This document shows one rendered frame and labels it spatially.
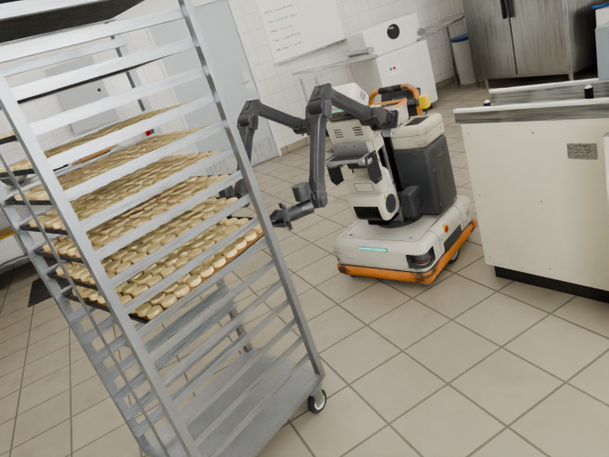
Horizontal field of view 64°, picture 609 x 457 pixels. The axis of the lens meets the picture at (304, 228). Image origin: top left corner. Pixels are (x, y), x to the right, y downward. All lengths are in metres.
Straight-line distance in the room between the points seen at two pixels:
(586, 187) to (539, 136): 0.27
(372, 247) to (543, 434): 1.28
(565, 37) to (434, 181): 3.71
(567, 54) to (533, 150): 4.02
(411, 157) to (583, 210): 0.92
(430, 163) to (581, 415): 1.39
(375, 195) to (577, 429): 1.37
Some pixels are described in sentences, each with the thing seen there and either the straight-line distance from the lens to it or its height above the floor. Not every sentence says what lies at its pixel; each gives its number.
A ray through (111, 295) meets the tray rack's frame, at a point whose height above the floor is 0.95.
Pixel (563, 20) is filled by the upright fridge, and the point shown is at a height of 0.72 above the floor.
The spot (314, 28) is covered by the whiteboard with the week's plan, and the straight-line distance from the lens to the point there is 6.91.
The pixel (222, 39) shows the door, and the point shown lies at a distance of 6.47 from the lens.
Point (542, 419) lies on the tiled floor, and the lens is 1.98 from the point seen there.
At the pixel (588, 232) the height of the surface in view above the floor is 0.36.
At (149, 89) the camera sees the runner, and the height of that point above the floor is 1.41.
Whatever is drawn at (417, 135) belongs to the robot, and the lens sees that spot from 2.65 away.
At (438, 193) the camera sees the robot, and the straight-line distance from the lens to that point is 2.75.
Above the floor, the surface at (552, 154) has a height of 0.70.
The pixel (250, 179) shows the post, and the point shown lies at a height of 1.03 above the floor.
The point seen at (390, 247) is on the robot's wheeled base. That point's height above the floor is 0.26.
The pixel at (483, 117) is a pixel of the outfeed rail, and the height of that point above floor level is 0.86.
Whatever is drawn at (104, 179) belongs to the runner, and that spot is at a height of 1.23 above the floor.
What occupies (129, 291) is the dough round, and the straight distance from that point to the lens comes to 1.61.
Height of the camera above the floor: 1.44
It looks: 21 degrees down
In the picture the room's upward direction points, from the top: 18 degrees counter-clockwise
